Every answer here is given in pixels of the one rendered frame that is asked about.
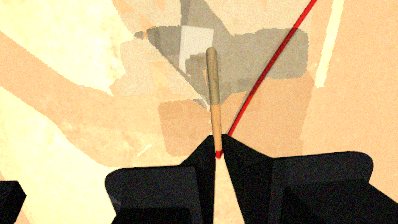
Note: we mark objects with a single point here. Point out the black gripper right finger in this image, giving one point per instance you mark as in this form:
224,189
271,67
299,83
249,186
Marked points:
258,180

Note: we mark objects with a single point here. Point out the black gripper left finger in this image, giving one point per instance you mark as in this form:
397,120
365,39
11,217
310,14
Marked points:
191,185

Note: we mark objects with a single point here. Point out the wooden stick with red string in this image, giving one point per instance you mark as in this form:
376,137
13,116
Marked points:
212,69

